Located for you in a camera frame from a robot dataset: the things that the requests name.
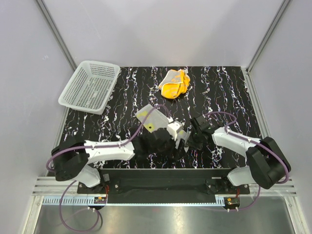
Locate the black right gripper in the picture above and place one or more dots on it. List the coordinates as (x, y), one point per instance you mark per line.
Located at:
(192, 144)

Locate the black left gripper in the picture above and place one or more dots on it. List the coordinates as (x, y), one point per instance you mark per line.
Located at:
(174, 153)

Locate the yellow-green and grey towel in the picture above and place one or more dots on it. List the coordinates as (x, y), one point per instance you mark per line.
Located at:
(157, 120)

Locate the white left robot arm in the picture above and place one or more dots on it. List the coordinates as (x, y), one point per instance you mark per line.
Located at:
(73, 157)

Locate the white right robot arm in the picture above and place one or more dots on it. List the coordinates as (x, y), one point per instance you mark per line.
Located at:
(266, 165)

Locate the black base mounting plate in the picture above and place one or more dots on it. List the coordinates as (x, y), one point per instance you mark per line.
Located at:
(193, 184)

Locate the orange and grey towel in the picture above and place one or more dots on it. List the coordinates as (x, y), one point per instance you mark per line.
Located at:
(174, 84)

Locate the right orange connector box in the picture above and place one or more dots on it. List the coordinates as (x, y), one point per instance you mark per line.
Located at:
(233, 201)

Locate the orange connector box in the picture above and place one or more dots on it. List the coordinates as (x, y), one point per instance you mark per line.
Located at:
(100, 200)
(233, 201)

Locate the left orange connector box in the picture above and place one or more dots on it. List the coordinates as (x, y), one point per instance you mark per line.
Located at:
(100, 200)

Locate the white plastic mesh basket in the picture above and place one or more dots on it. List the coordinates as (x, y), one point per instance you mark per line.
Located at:
(90, 87)

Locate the slotted cable duct rail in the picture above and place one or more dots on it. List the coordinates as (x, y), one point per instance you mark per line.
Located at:
(210, 201)

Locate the right aluminium frame post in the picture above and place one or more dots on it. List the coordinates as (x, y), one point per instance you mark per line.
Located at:
(273, 25)

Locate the aluminium frame post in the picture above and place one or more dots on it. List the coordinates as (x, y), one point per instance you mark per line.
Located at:
(56, 33)
(273, 25)

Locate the left aluminium frame post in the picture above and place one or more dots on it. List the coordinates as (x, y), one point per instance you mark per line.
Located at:
(56, 33)

